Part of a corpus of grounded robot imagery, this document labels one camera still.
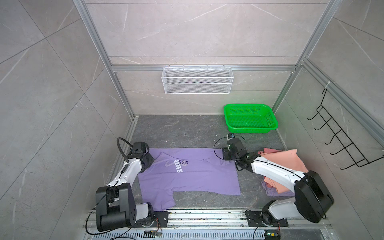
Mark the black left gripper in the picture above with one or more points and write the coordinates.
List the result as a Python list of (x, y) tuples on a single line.
[(150, 158)]

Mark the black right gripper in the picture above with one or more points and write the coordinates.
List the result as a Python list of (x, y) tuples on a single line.
[(225, 151)]

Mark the purple t shirt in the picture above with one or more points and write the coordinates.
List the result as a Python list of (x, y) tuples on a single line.
[(186, 170), (272, 192)]

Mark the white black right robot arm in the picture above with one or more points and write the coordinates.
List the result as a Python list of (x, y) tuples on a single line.
[(312, 198)]

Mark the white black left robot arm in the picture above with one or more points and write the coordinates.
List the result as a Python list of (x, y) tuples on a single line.
[(115, 203)]

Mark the green plastic basket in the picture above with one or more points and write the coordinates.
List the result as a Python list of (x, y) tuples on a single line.
[(250, 118)]

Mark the folded purple t shirt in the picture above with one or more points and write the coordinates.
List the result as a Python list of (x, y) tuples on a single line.
[(272, 192)]

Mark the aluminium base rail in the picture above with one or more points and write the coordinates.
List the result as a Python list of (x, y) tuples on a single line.
[(236, 218)]

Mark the white wire wall basket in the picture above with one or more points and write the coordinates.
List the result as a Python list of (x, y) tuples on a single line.
[(197, 80)]

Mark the black wire hook rack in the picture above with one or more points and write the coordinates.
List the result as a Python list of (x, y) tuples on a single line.
[(348, 146)]

